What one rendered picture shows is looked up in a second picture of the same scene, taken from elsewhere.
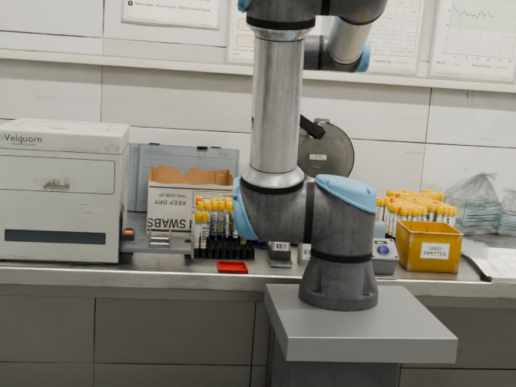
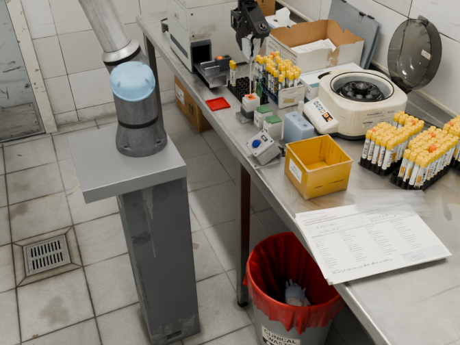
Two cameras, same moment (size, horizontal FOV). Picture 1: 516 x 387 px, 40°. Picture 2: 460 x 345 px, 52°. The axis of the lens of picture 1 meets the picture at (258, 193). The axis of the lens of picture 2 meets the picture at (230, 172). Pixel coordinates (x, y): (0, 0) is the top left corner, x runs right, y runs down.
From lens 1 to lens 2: 1.87 m
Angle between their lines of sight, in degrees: 72
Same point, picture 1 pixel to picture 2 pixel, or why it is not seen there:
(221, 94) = not seen: outside the picture
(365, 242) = (121, 115)
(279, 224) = not seen: hidden behind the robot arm
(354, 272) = (120, 129)
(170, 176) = (335, 29)
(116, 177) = (187, 22)
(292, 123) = (92, 22)
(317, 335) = (72, 144)
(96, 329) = not seen: hidden behind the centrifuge
